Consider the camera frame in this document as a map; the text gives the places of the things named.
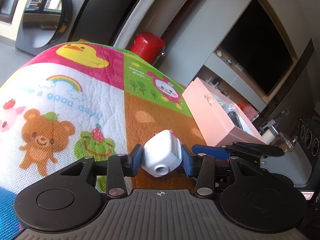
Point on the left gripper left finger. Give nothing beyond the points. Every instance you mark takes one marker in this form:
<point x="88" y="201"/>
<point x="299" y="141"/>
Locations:
<point x="116" y="168"/>

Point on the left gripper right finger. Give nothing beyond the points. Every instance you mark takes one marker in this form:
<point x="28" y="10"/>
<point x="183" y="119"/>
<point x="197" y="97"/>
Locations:
<point x="212" y="176"/>

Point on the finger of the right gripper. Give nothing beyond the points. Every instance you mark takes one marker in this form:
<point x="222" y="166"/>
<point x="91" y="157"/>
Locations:
<point x="216" y="152"/>
<point x="254" y="150"/>

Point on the white cube charger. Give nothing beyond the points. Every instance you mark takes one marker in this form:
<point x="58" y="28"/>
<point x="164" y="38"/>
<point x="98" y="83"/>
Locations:
<point x="162" y="154"/>

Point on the pink cardboard box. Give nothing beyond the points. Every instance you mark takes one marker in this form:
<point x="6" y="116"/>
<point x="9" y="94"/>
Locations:
<point x="214" y="124"/>

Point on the clear plastic bag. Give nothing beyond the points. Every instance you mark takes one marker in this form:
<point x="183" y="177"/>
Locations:
<point x="231" y="111"/>

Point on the colourful cartoon play mat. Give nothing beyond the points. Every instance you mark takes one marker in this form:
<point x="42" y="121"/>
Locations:
<point x="81" y="99"/>

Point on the black television screen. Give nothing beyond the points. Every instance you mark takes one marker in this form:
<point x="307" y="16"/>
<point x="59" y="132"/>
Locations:
<point x="256" y="44"/>

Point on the red cylindrical canister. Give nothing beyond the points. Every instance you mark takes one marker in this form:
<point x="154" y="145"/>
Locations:
<point x="148" y="46"/>

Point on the grey washing machine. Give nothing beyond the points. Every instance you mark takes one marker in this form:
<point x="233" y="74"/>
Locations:
<point x="46" y="23"/>

